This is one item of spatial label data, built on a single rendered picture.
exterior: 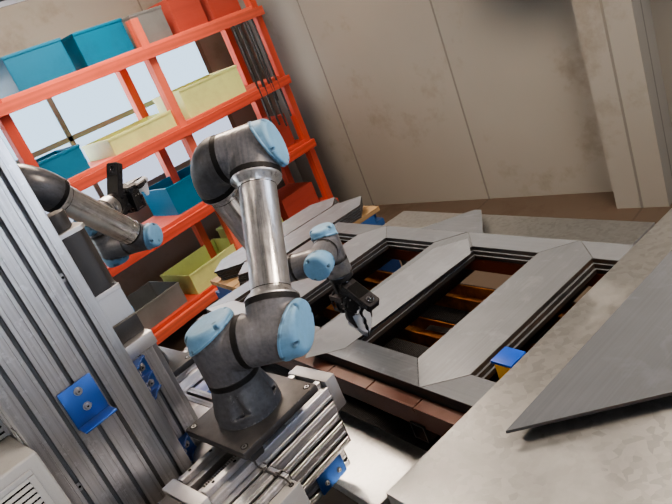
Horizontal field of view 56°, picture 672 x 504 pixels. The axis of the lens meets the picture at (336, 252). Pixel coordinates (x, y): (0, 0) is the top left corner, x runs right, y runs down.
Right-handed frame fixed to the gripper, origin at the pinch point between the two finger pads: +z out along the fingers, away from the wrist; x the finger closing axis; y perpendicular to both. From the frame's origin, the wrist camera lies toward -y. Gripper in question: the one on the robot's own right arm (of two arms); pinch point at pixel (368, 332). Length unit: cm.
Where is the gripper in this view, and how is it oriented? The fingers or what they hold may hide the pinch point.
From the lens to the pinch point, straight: 186.6
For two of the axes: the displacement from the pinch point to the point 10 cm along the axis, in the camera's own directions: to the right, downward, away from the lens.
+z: 3.5, 8.7, 3.5
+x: -7.2, 4.9, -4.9
